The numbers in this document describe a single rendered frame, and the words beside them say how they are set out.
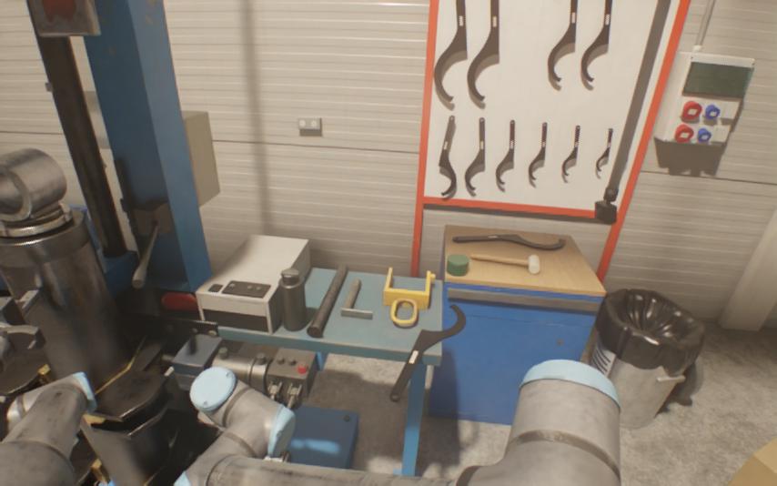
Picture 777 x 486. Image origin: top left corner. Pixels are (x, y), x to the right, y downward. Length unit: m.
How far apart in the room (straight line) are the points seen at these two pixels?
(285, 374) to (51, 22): 1.01
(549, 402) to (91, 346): 1.17
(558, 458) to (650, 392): 2.14
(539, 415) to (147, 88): 1.31
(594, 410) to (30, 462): 0.58
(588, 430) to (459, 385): 1.80
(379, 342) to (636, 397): 1.68
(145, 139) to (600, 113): 2.49
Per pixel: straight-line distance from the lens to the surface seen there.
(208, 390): 0.88
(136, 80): 1.43
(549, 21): 2.75
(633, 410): 2.65
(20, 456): 0.56
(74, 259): 1.23
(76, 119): 1.53
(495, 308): 1.91
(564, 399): 0.48
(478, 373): 2.18
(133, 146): 1.50
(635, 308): 2.67
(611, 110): 2.91
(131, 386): 1.37
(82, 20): 1.11
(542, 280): 1.91
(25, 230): 1.21
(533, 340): 2.06
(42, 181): 1.19
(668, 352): 2.36
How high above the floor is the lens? 1.90
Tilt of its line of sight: 28 degrees down
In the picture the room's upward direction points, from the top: 2 degrees clockwise
